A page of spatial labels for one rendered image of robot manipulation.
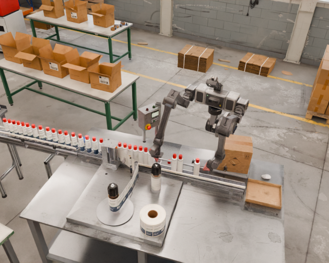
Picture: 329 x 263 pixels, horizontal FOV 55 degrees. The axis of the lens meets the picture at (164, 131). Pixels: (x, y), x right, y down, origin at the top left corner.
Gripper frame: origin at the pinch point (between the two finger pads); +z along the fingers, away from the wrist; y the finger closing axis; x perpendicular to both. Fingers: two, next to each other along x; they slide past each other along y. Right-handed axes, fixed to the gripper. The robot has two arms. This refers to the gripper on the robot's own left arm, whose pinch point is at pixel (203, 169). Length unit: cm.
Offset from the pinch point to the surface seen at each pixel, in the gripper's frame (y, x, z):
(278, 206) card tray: 13, 59, -36
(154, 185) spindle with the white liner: 33.2, -27.8, 23.6
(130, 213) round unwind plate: 61, -31, 37
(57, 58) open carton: -172, -194, 171
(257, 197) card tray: 6, 48, -22
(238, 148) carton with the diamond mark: -21.7, 11.0, -28.3
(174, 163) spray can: 3.5, -22.2, 15.3
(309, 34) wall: -511, 121, -58
